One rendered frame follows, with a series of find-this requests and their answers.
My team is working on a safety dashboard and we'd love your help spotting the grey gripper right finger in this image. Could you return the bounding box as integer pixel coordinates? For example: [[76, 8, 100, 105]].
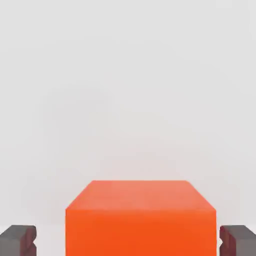
[[219, 224, 256, 256]]

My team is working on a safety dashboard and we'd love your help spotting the small orange cube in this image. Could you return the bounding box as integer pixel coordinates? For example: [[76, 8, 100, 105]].
[[64, 180, 217, 256]]

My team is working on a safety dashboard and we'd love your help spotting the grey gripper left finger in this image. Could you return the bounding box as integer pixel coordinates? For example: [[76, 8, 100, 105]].
[[0, 224, 38, 256]]

